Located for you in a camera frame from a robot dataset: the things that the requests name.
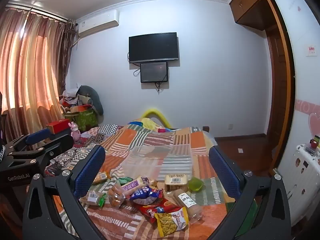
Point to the yellow plastic bag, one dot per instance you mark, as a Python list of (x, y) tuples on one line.
[(148, 124)]

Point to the clear bread packet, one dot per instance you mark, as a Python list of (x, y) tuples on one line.
[(176, 182)]

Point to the clear plastic container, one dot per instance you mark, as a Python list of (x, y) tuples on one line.
[(155, 160)]

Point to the purple label bread packet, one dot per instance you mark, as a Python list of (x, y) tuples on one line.
[(136, 183)]

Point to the white wardrobe door pink hearts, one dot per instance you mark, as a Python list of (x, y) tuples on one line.
[(300, 85)]

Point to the red box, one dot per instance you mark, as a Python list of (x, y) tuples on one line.
[(58, 126)]

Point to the wooden overhead cabinet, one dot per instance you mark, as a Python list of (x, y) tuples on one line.
[(246, 2)]

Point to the red white wall sticker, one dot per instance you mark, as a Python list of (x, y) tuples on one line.
[(311, 50)]

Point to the green jelly cup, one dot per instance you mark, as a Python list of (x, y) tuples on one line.
[(196, 184)]

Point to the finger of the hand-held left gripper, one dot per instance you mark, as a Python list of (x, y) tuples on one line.
[(37, 136), (60, 142)]

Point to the small orange bread packet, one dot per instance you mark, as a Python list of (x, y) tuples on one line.
[(100, 177)]

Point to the white wall outlet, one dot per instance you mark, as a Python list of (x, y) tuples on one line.
[(230, 126)]

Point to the pink plush toy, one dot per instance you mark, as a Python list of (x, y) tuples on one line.
[(75, 132)]

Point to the pink orange window curtain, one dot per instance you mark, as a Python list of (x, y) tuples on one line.
[(30, 67)]

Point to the white air conditioner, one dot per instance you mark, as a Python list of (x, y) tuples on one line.
[(97, 23)]

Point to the yellow foam tube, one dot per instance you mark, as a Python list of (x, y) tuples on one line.
[(160, 113)]

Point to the pile of clothes and boxes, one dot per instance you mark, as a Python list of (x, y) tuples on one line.
[(70, 100)]

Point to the blue chips bag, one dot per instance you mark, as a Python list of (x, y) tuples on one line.
[(145, 195)]

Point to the yellow fries snack bag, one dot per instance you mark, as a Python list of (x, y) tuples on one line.
[(170, 221)]

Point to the large black wall television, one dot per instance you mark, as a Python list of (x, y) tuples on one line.
[(153, 47)]

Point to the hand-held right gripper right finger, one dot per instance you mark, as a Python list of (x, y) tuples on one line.
[(223, 171)]

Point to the red snack bag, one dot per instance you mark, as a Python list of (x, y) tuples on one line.
[(152, 208)]

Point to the red and yellow toy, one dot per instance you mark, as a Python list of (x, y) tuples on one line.
[(314, 142)]

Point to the green printed bag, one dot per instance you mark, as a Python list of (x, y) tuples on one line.
[(85, 120)]

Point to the white cabinet with stickers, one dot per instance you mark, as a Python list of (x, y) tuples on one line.
[(303, 177)]

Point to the green white snack packet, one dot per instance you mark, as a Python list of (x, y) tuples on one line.
[(93, 197)]

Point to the brown wooden door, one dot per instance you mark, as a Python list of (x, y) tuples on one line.
[(276, 92)]

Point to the wooden bedpost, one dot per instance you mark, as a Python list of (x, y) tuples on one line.
[(205, 129)]

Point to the small black wall monitor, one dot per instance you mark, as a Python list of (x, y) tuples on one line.
[(153, 72)]

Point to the small green packets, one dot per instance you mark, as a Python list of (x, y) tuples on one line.
[(124, 180)]

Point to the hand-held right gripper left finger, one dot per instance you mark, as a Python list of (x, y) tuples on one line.
[(90, 171)]

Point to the brown bread packet white label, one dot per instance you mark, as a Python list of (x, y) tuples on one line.
[(190, 205)]

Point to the checkered printed blanket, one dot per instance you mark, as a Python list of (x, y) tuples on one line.
[(100, 137)]

